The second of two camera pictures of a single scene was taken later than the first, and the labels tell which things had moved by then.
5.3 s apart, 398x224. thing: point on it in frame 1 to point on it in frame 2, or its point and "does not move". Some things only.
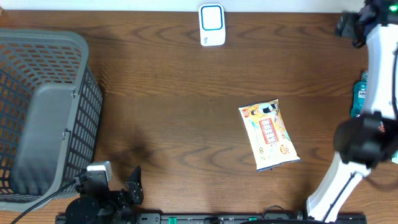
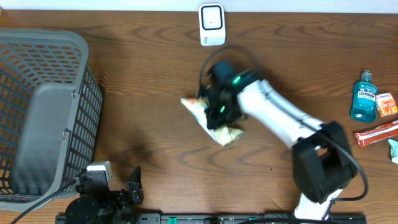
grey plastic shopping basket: [50, 113] does not move
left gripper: [135, 188] does not move
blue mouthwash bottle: [360, 96] does not move
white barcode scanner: [212, 25] does not move
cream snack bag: [268, 134] to [224, 135]
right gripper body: [349, 22] to [222, 114]
